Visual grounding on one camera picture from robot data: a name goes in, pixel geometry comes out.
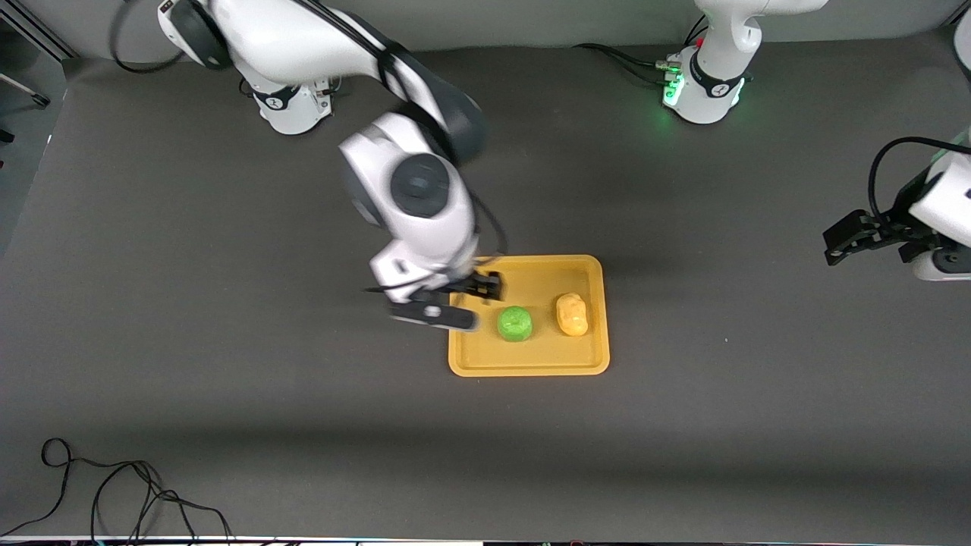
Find aluminium frame profile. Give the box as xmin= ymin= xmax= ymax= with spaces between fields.
xmin=0 ymin=14 xmax=77 ymax=61

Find green apple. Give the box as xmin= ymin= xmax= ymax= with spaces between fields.
xmin=497 ymin=306 xmax=534 ymax=343

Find black left base cables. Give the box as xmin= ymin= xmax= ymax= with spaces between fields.
xmin=574 ymin=43 xmax=677 ymax=86

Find yellow potato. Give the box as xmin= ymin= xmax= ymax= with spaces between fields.
xmin=555 ymin=293 xmax=590 ymax=337

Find yellow rectangular tray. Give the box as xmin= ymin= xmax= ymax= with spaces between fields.
xmin=448 ymin=255 xmax=611 ymax=378

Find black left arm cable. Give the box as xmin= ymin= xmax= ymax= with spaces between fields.
xmin=869 ymin=136 xmax=971 ymax=221

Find thin black loose cable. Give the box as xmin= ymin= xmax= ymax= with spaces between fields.
xmin=0 ymin=438 xmax=234 ymax=545

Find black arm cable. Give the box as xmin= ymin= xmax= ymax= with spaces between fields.
xmin=869 ymin=136 xmax=971 ymax=221
xmin=110 ymin=0 xmax=507 ymax=262

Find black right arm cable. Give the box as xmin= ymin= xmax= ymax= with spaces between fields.
xmin=110 ymin=0 xmax=507 ymax=262

